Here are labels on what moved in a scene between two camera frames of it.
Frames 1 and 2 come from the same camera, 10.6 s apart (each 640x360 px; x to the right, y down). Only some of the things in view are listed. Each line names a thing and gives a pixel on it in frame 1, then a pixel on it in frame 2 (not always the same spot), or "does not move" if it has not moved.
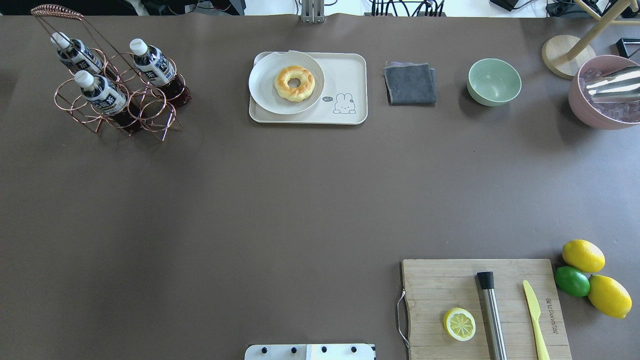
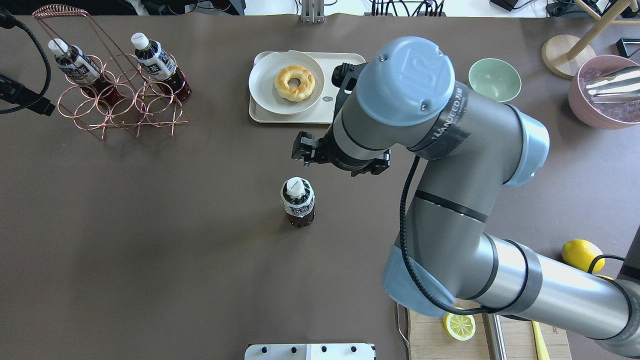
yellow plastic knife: (542, 350) does not move
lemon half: (459, 324) does not move
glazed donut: (297, 94) does not move
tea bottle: (106, 94) -> (297, 197)
